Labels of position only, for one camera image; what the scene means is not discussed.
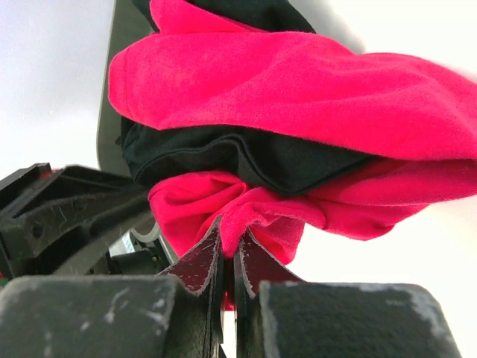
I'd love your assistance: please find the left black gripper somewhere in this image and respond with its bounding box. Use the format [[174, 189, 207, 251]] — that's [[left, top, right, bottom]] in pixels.
[[1, 163, 151, 278]]

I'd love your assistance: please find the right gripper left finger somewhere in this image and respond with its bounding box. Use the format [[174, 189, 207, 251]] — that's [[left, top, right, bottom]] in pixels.
[[1, 215, 224, 357]]

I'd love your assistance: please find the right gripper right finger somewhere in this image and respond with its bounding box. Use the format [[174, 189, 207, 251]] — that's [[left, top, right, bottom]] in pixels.
[[233, 233, 460, 358]]

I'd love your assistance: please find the black t shirt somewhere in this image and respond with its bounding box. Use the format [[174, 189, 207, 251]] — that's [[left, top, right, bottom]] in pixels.
[[109, 1, 374, 195]]

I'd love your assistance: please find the red t shirt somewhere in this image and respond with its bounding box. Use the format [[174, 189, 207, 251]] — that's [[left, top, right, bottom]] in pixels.
[[107, 0, 477, 266]]

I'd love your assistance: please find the dark green tray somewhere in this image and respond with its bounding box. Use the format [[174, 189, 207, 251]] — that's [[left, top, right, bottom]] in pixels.
[[97, 1, 177, 263]]

